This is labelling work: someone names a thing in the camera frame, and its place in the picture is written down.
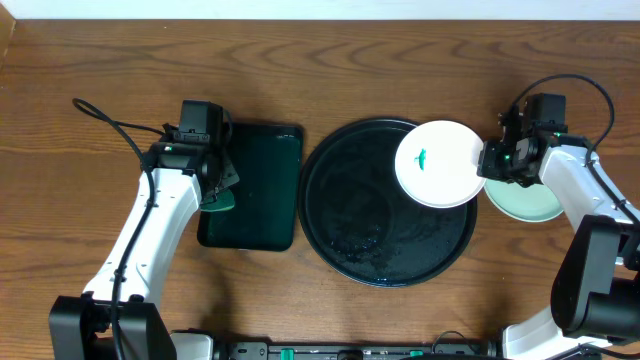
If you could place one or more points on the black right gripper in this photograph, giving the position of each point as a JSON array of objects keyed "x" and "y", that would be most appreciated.
[{"x": 486, "y": 168}]

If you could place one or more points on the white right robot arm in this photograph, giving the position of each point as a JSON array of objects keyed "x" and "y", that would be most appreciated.
[{"x": 590, "y": 309}]

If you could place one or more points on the black round tray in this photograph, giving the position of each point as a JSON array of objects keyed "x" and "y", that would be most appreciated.
[{"x": 362, "y": 223}]

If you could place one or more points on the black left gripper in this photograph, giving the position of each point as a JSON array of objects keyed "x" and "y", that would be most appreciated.
[{"x": 223, "y": 179}]

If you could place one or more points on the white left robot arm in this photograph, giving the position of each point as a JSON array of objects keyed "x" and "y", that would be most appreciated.
[{"x": 117, "y": 316}]

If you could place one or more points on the white pinkish plate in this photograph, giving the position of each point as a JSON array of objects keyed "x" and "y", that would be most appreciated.
[{"x": 436, "y": 164}]

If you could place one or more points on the dark green rectangular tray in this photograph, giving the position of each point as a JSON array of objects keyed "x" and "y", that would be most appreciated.
[{"x": 267, "y": 160}]

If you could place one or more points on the green scrub sponge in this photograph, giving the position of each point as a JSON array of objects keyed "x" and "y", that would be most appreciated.
[{"x": 218, "y": 202}]

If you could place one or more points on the mint plate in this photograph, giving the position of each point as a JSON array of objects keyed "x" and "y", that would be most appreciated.
[{"x": 533, "y": 204}]

